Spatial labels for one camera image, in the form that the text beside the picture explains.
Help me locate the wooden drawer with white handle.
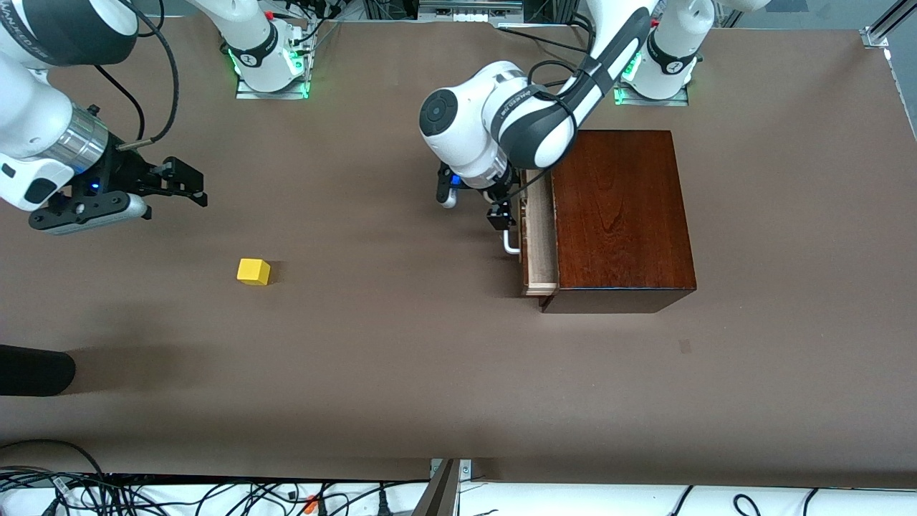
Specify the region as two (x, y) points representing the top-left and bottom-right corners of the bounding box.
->
(501, 168), (560, 297)

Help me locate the yellow cube block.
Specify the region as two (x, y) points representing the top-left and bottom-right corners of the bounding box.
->
(236, 258), (272, 287)

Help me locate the dark brown wooden cabinet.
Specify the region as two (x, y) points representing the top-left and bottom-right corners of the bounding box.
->
(539, 129), (698, 315)

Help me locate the white power strip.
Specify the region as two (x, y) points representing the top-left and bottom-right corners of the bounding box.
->
(418, 0), (525, 24)

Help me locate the black cylinder object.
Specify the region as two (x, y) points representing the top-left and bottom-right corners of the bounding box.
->
(0, 344), (77, 397)

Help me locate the white lower shelf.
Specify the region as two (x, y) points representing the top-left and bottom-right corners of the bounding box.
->
(0, 479), (917, 516)

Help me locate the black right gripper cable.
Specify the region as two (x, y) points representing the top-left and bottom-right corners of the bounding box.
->
(92, 0), (181, 152)

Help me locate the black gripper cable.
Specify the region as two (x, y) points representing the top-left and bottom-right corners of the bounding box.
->
(501, 60), (597, 205)
(92, 0), (181, 152)

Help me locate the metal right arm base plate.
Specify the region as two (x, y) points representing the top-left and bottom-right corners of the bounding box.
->
(235, 29), (312, 100)

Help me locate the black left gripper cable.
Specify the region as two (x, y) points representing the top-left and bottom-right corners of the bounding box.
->
(501, 60), (597, 205)

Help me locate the long black table cable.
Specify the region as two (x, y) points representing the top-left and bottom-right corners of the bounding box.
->
(497, 27), (595, 57)

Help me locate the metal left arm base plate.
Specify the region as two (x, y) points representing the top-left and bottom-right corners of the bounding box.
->
(613, 68), (691, 108)

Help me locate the grey metal bracket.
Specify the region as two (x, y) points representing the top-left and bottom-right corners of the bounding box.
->
(412, 458), (474, 516)

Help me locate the tangled black cable bundle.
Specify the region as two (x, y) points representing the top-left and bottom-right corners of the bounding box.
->
(0, 439), (431, 516)

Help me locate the aluminium frame profile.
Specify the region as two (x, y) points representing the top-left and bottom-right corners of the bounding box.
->
(862, 0), (917, 49)

